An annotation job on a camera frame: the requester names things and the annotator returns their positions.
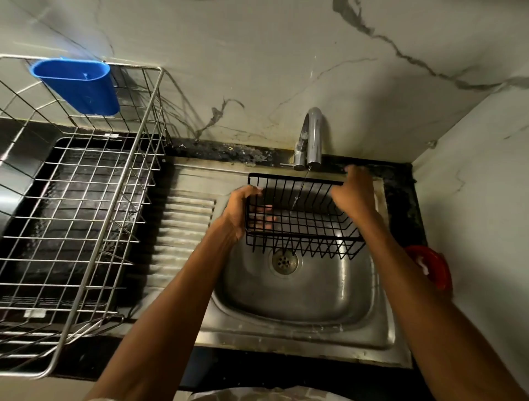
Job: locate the dark steel drip tray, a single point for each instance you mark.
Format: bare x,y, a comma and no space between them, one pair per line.
74,223

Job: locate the red and green bowl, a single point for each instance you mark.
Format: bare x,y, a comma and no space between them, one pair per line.
436,264

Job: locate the person's left forearm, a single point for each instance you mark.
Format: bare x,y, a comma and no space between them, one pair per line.
157,326

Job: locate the black wire basket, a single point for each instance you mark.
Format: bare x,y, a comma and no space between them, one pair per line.
306,231

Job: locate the person's left hand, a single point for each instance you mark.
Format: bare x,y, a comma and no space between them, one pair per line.
235,215

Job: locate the round sink drain strainer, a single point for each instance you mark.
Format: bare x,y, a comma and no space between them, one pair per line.
284,261

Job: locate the person's right forearm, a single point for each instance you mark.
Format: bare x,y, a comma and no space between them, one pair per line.
438,318

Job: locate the stainless steel sink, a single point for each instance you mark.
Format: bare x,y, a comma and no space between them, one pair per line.
182,239

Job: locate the person's right hand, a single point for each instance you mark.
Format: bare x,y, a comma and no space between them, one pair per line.
357,198

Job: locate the chrome sink faucet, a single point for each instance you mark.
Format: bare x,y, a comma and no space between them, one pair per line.
315,136

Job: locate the person's patterned clothing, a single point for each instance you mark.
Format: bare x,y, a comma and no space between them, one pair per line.
264,395

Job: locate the blue plastic cutlery holder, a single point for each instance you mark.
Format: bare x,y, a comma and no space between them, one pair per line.
82,86

